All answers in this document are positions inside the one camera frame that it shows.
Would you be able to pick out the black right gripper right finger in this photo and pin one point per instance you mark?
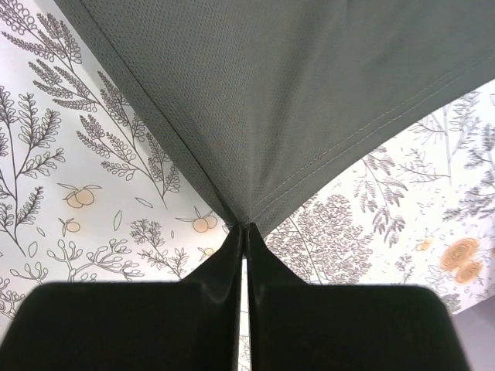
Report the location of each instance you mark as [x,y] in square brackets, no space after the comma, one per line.
[300,326]

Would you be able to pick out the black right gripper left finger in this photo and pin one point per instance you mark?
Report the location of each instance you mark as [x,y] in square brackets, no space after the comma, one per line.
[192,324]

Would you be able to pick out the dark grey t shirt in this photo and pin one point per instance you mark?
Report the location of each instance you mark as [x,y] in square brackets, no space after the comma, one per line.
[262,103]

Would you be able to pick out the floral table mat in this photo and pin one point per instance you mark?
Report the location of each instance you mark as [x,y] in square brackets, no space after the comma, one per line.
[88,195]

